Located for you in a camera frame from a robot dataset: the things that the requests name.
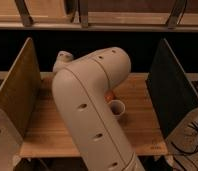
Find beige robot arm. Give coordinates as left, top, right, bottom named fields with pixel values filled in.
left=52, top=47, right=145, bottom=171

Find orange round object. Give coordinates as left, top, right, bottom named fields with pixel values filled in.
left=105, top=91, right=115, bottom=102

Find beige paper cup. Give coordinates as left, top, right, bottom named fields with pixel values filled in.
left=108, top=99, right=126, bottom=120

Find dark right side panel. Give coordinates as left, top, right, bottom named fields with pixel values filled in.
left=146, top=38, right=198, bottom=138

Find wooden left side panel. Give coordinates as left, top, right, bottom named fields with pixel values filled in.
left=0, top=38, right=41, bottom=142

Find wooden shelf with brackets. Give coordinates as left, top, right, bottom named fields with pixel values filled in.
left=0, top=0, right=198, bottom=32

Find black cables on floor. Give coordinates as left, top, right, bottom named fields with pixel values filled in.
left=170, top=111, right=198, bottom=171

